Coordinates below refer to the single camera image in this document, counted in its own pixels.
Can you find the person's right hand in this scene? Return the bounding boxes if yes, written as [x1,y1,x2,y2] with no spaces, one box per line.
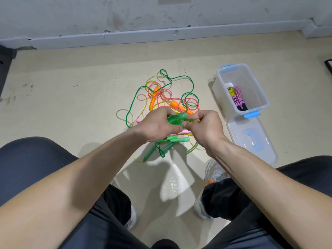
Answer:
[183,110,230,159]

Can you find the person's left hand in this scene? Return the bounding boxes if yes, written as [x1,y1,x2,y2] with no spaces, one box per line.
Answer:
[135,106,184,144]

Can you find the pile of colourful jump ropes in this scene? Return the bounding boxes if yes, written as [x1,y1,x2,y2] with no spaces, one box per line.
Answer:
[117,69,206,163]

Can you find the pink rope with black-yellow handles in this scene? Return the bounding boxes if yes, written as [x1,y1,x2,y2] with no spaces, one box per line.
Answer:
[226,85,249,111]

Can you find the clear storage box blue latches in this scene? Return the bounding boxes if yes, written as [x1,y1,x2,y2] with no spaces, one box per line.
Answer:
[212,63,271,120]

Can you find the person's left forearm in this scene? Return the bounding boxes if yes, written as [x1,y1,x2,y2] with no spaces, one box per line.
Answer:
[0,127,151,249]

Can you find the person's right forearm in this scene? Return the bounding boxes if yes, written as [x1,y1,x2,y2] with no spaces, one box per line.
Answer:
[210,138,332,249]

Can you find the clear plastic box lid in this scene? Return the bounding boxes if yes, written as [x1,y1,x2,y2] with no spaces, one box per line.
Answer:
[227,116,279,166]

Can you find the grey right shoe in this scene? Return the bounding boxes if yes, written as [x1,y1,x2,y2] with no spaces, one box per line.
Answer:
[194,158,230,221]

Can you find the grey shoe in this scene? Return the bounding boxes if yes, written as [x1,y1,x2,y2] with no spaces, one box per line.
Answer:
[194,158,230,221]
[111,179,139,231]

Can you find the grey left shoe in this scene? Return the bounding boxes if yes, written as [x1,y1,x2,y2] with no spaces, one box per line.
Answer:
[111,179,139,231]

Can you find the black shorts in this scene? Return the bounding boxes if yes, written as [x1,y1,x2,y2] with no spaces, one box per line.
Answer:
[0,136,332,249]

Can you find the black metal rack frame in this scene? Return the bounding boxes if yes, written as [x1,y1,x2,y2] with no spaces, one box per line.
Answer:
[0,45,16,98]

